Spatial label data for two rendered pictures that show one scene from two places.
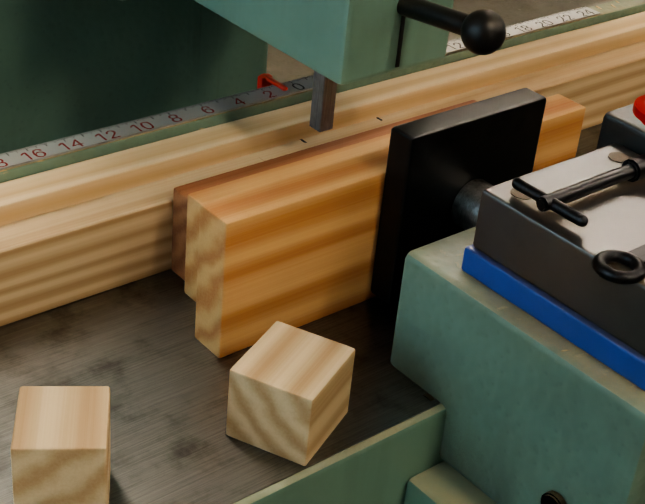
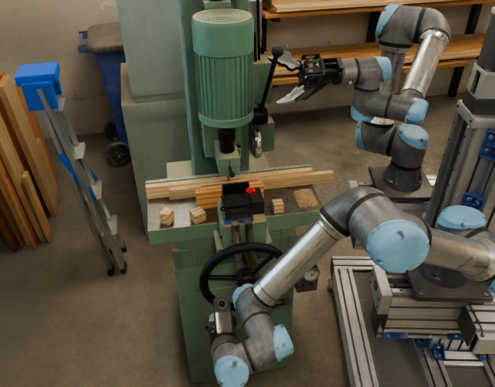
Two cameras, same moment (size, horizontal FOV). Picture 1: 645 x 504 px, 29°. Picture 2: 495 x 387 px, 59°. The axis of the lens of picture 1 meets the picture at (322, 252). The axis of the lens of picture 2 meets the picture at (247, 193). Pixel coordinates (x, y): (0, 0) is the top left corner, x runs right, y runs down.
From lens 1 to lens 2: 1.04 m
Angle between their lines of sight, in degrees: 27
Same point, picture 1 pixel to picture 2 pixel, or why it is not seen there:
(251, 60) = (245, 163)
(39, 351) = (177, 203)
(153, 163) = (200, 181)
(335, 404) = (201, 218)
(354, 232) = (218, 196)
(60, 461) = (163, 215)
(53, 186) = (185, 183)
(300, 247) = (209, 197)
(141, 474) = (177, 220)
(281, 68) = not seen: hidden behind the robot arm
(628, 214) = (234, 203)
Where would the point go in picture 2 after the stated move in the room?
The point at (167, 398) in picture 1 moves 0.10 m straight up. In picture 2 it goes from (186, 213) to (184, 188)
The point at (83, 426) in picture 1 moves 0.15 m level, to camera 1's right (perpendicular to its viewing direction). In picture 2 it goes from (166, 212) to (204, 228)
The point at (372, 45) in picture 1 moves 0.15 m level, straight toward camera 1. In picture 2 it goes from (224, 172) to (196, 194)
